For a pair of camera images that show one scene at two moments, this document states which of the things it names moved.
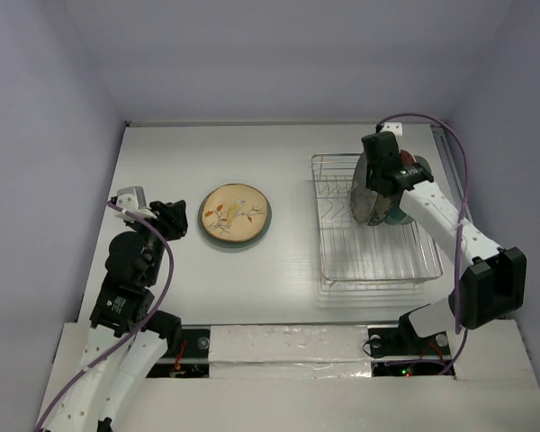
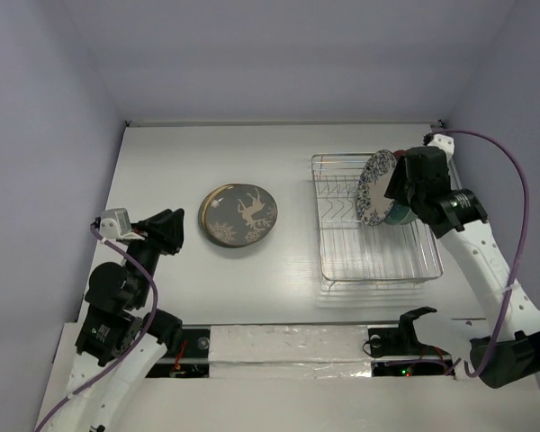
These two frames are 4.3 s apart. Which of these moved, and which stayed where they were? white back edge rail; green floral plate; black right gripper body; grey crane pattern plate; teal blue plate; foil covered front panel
Moved: black right gripper body; grey crane pattern plate
Stayed: teal blue plate; foil covered front panel; green floral plate; white back edge rail
